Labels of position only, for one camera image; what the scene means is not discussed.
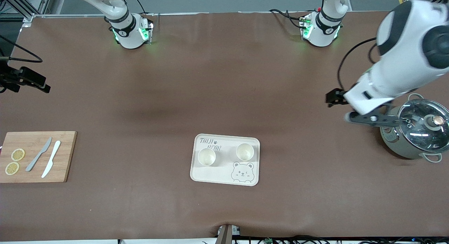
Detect white IKEA cup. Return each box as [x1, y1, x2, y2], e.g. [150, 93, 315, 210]
[197, 148, 216, 166]
[236, 143, 255, 162]

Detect grey cooking pot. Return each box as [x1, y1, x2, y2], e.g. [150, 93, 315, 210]
[380, 93, 443, 163]

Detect glass pot lid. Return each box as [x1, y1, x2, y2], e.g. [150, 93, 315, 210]
[397, 99, 449, 154]

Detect grey plastic knife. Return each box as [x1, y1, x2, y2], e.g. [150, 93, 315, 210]
[25, 137, 53, 172]

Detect white plastic knife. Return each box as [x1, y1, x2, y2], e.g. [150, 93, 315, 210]
[41, 141, 61, 178]

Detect wooden cutting board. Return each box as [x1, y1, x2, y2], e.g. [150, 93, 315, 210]
[0, 131, 77, 183]

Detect brown table mat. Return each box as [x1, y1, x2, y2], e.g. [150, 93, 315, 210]
[0, 11, 449, 242]

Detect cream bear print tray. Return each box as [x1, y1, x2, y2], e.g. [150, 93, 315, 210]
[190, 133, 261, 187]

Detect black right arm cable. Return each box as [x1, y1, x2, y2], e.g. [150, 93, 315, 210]
[0, 35, 43, 63]

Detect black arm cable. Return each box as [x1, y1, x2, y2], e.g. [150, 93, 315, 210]
[337, 37, 378, 94]
[0, 35, 43, 63]

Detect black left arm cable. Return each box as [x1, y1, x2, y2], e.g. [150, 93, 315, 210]
[337, 37, 378, 94]

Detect metal table edge bracket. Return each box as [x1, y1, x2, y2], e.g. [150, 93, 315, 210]
[216, 224, 241, 244]

